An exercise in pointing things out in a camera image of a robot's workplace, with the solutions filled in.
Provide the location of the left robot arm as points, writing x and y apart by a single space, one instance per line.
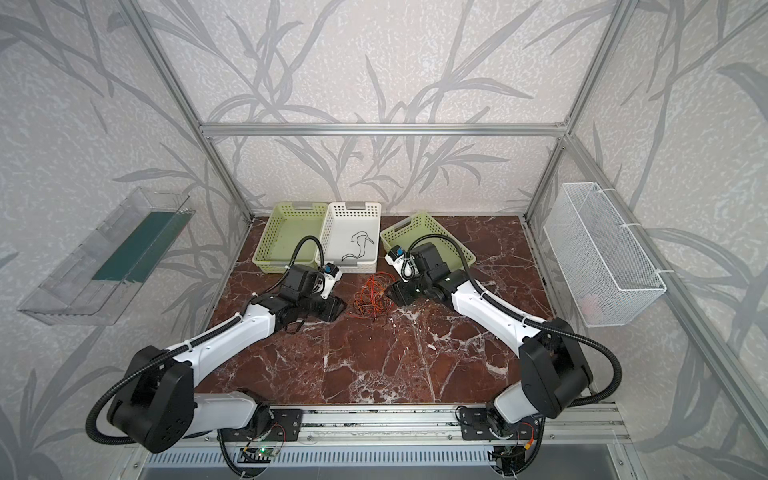
156 403

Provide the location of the light green basket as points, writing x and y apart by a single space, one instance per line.
405 232
287 225

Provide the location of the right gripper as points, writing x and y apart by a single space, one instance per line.
405 290

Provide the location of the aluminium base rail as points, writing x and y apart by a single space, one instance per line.
431 424

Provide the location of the clear plastic wall shelf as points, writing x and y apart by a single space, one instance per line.
95 284

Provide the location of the aluminium cage frame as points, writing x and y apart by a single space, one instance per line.
734 381

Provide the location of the white perforated basket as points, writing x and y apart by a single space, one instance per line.
350 236

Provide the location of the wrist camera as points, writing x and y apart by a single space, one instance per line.
331 275
398 259

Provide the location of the right light green basket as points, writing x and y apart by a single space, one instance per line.
405 232

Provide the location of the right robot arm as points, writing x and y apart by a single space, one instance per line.
552 366

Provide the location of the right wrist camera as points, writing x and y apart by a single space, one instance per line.
398 259

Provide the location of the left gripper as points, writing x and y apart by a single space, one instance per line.
323 306

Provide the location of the left light green basket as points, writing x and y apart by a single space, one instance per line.
287 225

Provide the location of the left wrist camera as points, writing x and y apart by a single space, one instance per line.
331 275

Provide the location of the white wire mesh basket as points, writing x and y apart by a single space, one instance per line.
609 275

